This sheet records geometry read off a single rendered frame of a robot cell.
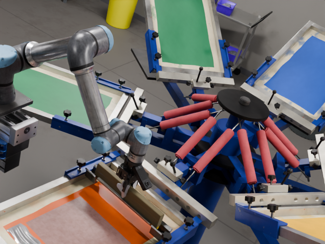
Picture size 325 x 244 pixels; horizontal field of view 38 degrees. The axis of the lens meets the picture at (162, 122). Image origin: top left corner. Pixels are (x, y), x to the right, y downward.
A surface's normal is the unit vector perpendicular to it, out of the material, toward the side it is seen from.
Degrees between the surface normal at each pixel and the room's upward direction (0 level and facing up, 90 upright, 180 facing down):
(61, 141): 0
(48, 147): 0
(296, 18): 90
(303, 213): 58
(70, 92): 0
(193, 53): 32
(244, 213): 90
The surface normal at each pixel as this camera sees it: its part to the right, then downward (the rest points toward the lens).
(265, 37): -0.51, 0.32
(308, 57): -0.10, -0.55
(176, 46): 0.40, -0.38
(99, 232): 0.28, -0.81
